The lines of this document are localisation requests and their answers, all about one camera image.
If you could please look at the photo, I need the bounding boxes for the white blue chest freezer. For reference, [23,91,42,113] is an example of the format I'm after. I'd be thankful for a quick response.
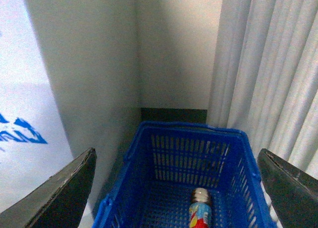
[0,0,138,214]

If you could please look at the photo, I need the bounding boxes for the orange drink bottle red cap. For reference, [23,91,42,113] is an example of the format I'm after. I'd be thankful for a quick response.
[189,188,212,228]

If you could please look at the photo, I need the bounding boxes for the white vertical blinds curtain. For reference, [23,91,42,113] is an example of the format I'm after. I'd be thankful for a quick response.
[207,0,318,177]

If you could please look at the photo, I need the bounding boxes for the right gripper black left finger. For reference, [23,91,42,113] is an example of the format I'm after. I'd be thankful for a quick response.
[0,148,96,228]

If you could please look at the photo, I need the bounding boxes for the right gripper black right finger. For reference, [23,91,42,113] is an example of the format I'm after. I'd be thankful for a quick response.
[257,149,318,228]

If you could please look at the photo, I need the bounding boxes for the blue plastic shopping basket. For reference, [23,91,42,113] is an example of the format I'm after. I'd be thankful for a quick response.
[93,121,277,228]

